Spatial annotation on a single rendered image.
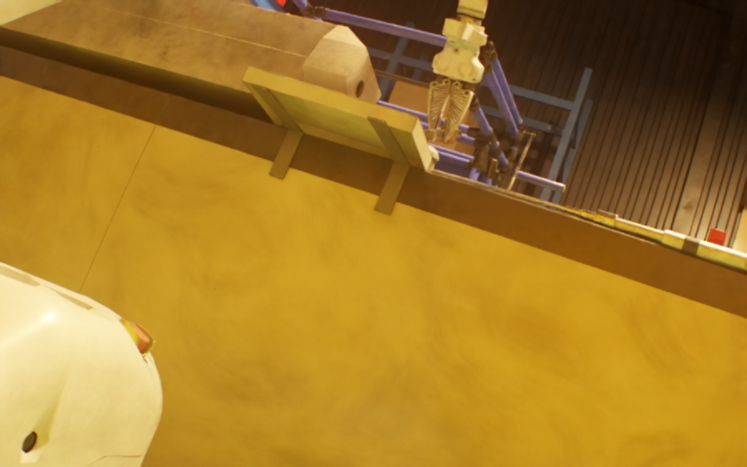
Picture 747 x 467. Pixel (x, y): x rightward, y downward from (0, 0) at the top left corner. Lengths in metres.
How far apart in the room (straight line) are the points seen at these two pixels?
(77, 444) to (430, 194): 0.89
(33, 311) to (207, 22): 1.21
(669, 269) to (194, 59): 0.97
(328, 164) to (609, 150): 11.23
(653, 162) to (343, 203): 11.23
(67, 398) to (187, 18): 1.24
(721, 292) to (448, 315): 0.44
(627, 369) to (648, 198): 11.11
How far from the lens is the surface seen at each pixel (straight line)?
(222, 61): 1.64
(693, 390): 1.31
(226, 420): 1.42
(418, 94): 11.60
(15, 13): 0.68
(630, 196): 12.37
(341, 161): 1.45
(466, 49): 1.69
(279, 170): 1.48
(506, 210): 1.37
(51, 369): 0.58
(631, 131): 12.72
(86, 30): 1.86
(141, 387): 0.69
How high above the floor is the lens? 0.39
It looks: 10 degrees up
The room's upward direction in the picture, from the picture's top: 23 degrees clockwise
